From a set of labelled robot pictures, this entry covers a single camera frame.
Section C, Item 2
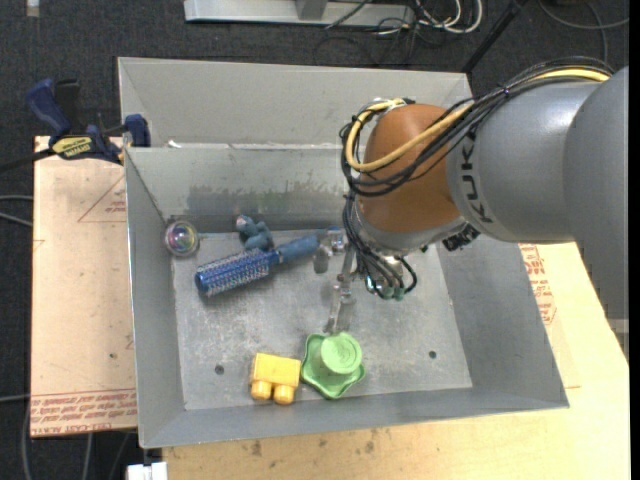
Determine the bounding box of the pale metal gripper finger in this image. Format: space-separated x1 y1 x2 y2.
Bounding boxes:
313 227 347 275
323 274 356 335

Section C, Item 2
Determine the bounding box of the green flower-shaped toy lid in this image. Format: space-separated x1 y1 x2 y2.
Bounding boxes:
299 331 368 401

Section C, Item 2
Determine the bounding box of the grey metal bin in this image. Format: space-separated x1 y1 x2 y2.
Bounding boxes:
117 56 571 450

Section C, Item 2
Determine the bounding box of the blue-grey toy animal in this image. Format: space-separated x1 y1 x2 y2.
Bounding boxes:
235 213 276 251

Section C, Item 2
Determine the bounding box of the blue round hairbrush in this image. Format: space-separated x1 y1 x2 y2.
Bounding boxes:
193 232 327 299

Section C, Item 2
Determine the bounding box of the yellow toy building block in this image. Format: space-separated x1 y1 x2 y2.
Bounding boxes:
248 351 303 406

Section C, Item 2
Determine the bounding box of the clear iridescent ball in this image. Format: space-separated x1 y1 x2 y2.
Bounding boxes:
163 219 202 259

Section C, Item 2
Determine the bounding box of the brown cardboard board red print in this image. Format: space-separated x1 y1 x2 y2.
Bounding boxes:
29 135 584 439

